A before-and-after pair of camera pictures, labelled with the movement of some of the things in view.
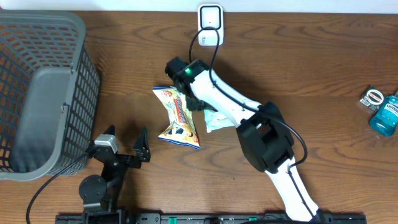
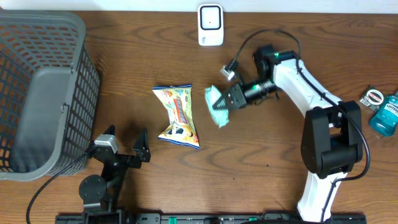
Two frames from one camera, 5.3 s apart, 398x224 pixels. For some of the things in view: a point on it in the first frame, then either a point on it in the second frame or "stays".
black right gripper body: x=196 y=103 → x=257 y=88
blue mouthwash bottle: x=384 y=122 stays
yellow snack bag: x=181 y=128 stays
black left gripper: x=143 y=154 stays
